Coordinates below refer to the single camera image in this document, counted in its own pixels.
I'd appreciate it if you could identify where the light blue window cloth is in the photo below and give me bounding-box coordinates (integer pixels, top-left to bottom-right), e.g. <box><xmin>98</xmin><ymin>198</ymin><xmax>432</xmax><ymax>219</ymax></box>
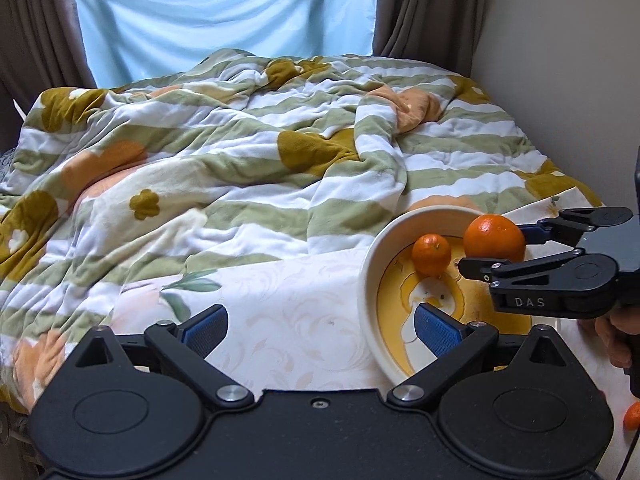
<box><xmin>76</xmin><ymin>0</ymin><xmax>375</xmax><ymax>87</ymax></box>

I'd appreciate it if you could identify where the white floral bed sheet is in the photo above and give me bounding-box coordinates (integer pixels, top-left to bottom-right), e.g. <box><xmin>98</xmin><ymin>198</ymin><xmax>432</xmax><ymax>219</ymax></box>
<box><xmin>106</xmin><ymin>186</ymin><xmax>640</xmax><ymax>480</ymax></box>

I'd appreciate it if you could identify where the large orange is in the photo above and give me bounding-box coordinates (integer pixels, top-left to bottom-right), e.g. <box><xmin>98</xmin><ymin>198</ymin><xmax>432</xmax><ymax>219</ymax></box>
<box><xmin>463</xmin><ymin>214</ymin><xmax>526</xmax><ymax>262</ymax></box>

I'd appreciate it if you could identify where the brown right curtain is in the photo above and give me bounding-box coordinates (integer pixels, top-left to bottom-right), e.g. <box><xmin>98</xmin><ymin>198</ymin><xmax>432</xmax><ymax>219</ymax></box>
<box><xmin>372</xmin><ymin>0</ymin><xmax>485</xmax><ymax>76</ymax></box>

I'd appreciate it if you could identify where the small mandarin in bowl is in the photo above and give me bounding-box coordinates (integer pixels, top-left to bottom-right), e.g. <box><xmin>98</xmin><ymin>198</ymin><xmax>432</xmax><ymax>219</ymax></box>
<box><xmin>411</xmin><ymin>233</ymin><xmax>451</xmax><ymax>276</ymax></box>

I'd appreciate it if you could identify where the brown curtain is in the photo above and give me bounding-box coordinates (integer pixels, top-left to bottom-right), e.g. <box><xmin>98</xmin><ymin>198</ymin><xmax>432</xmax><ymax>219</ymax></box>
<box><xmin>0</xmin><ymin>0</ymin><xmax>96</xmax><ymax>152</ymax></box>
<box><xmin>372</xmin><ymin>0</ymin><xmax>485</xmax><ymax>76</ymax></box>

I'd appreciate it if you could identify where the green striped floral quilt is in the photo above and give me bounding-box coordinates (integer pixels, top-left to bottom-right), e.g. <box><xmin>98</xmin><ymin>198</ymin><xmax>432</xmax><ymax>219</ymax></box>
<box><xmin>1</xmin><ymin>49</ymin><xmax>577</xmax><ymax>413</ymax></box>

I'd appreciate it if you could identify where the person's right hand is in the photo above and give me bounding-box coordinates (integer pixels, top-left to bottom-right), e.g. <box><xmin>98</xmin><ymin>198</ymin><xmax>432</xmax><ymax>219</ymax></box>
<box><xmin>594</xmin><ymin>307</ymin><xmax>640</xmax><ymax>368</ymax></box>

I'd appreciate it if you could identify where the cream bowl yellow inside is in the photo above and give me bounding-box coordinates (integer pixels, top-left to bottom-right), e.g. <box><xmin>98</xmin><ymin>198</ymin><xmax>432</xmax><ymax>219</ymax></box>
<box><xmin>358</xmin><ymin>206</ymin><xmax>561</xmax><ymax>385</ymax></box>

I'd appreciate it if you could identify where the brown left curtain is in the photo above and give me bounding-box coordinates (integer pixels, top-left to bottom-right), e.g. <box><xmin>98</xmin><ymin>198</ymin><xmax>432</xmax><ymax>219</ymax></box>
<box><xmin>0</xmin><ymin>0</ymin><xmax>96</xmax><ymax>152</ymax></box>

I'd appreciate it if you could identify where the mandarin on sheet edge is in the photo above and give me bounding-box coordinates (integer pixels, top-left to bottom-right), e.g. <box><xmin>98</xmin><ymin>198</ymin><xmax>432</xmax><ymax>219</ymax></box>
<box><xmin>623</xmin><ymin>401</ymin><xmax>640</xmax><ymax>431</ymax></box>

